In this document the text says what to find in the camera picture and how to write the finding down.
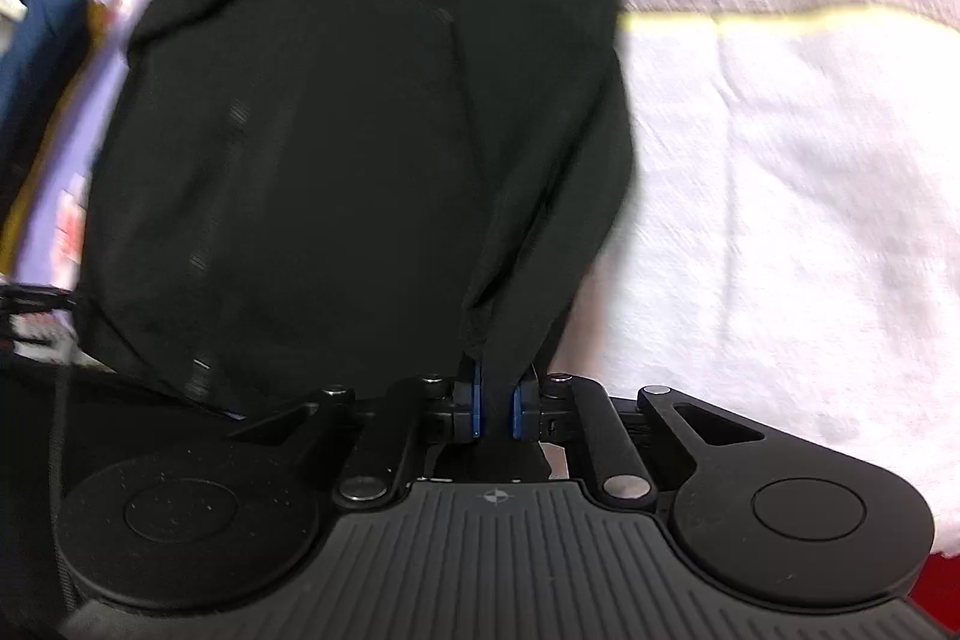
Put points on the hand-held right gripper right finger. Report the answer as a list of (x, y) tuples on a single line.
[(517, 416)]

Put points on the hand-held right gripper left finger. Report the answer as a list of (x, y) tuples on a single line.
[(475, 411)]

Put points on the black garment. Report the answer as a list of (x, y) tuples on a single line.
[(337, 123)]

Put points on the white fleece blanket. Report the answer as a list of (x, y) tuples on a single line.
[(787, 197)]

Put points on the red object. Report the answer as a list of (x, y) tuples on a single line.
[(941, 595)]

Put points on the lavender printed bed sheet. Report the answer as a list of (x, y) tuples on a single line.
[(97, 123)]

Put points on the mustard yellow cloth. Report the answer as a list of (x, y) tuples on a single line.
[(45, 115)]

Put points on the navy blue garment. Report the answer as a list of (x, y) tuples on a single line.
[(37, 25)]

